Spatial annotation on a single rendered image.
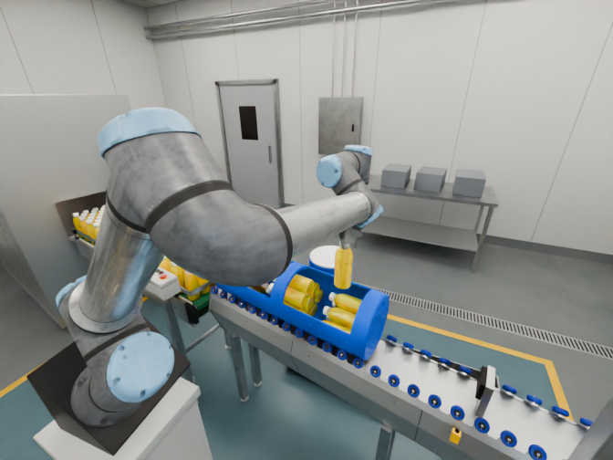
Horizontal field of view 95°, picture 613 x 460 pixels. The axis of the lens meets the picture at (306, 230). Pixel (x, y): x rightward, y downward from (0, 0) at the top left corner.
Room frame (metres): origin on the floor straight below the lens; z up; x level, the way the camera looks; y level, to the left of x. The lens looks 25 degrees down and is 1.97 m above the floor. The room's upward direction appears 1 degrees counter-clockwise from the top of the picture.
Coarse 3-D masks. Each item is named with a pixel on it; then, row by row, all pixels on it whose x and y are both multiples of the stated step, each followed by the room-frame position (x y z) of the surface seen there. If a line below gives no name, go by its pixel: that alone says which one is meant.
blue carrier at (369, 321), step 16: (288, 272) 1.10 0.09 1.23; (304, 272) 1.25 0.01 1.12; (320, 272) 1.12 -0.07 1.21; (224, 288) 1.21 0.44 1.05; (240, 288) 1.14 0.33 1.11; (272, 288) 1.05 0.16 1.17; (320, 288) 1.19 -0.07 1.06; (336, 288) 1.15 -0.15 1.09; (352, 288) 1.09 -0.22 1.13; (368, 288) 0.99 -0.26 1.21; (256, 304) 1.09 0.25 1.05; (272, 304) 1.02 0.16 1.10; (320, 304) 1.15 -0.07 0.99; (368, 304) 0.87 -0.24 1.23; (384, 304) 0.93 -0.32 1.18; (288, 320) 0.98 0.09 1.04; (304, 320) 0.92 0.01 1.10; (320, 320) 0.89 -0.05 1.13; (368, 320) 0.81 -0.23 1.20; (384, 320) 0.96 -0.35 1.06; (320, 336) 0.89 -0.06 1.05; (336, 336) 0.84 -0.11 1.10; (352, 336) 0.80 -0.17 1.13; (368, 336) 0.79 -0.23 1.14; (352, 352) 0.81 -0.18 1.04; (368, 352) 0.81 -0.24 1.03
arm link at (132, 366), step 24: (120, 336) 0.51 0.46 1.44; (144, 336) 0.53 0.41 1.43; (96, 360) 0.47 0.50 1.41; (120, 360) 0.46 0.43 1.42; (144, 360) 0.48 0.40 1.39; (168, 360) 0.51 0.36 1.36; (96, 384) 0.46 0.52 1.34; (120, 384) 0.42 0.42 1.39; (144, 384) 0.44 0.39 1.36; (120, 408) 0.45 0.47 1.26
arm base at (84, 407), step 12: (84, 372) 0.53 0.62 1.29; (84, 384) 0.50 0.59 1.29; (72, 396) 0.49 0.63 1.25; (84, 396) 0.48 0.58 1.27; (72, 408) 0.47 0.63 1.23; (84, 408) 0.46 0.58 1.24; (96, 408) 0.46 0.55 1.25; (132, 408) 0.50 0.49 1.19; (84, 420) 0.45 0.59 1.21; (96, 420) 0.45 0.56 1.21; (108, 420) 0.47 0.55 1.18; (120, 420) 0.48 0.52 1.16
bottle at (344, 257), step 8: (336, 256) 0.95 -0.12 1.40; (344, 256) 0.93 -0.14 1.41; (352, 256) 0.95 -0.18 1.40; (336, 264) 0.95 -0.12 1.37; (344, 264) 0.93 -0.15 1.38; (336, 272) 0.94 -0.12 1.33; (344, 272) 0.93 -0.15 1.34; (336, 280) 0.94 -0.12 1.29; (344, 280) 0.93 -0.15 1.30; (344, 288) 0.93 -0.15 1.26
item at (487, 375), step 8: (488, 368) 0.69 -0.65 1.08; (480, 376) 0.68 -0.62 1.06; (488, 376) 0.66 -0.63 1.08; (480, 384) 0.64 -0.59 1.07; (488, 384) 0.63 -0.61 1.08; (480, 392) 0.63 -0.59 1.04; (488, 392) 0.62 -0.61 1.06; (480, 400) 0.63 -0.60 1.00; (488, 400) 0.61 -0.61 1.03; (480, 408) 0.62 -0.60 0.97; (480, 416) 0.61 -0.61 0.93
